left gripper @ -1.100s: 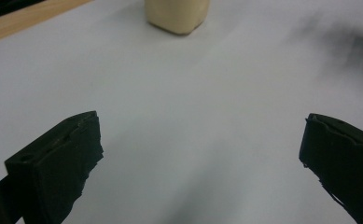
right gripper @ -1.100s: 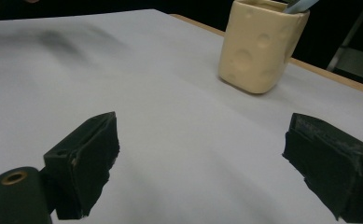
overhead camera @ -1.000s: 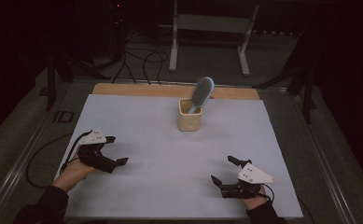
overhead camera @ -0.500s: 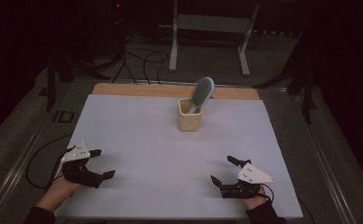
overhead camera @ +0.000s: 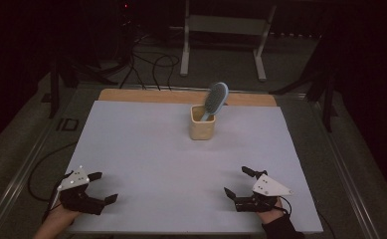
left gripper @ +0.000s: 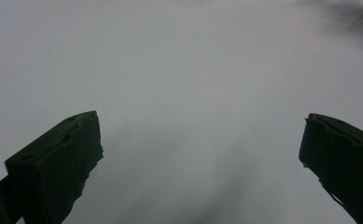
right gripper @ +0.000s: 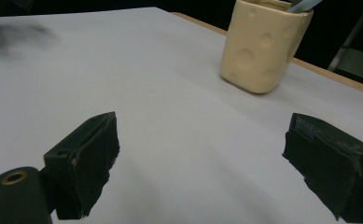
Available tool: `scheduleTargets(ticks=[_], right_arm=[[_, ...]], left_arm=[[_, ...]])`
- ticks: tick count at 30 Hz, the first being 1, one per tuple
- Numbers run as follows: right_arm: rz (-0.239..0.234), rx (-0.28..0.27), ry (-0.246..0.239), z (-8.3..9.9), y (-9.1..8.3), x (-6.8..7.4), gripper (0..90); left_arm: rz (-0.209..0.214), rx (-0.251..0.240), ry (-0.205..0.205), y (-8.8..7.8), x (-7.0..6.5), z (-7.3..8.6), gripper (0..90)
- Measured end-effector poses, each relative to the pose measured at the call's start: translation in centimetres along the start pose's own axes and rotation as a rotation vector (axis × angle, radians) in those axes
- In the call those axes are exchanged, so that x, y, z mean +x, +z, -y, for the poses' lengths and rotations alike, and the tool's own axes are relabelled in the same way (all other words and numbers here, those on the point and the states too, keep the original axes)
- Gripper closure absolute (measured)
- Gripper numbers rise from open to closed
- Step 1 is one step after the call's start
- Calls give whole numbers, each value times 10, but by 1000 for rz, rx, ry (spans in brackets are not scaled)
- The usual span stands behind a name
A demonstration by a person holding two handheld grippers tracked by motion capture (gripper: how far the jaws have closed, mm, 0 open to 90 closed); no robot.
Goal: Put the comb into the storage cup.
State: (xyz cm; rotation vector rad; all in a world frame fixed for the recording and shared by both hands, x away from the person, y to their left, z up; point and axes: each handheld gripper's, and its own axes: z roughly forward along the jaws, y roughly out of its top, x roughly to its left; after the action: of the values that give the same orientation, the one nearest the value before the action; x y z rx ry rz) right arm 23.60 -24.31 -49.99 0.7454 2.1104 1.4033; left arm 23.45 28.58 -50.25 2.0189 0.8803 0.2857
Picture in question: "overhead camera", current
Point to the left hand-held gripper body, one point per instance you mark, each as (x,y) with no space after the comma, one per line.
(78,199)

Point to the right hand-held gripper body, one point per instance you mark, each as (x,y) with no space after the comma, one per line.
(267,187)

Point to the beige square cup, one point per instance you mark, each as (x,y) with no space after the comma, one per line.
(201,131)

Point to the light blue hairbrush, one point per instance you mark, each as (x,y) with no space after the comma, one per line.
(216,98)

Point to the person's left hand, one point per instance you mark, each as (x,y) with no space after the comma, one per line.
(61,215)

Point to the person's right hand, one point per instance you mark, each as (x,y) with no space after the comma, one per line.
(272,215)

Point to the white table sheet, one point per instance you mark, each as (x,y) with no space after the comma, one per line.
(167,166)

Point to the black tripod stand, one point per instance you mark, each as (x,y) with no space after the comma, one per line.
(56,83)
(327,96)

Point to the grey metal stand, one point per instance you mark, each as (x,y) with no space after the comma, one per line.
(226,25)

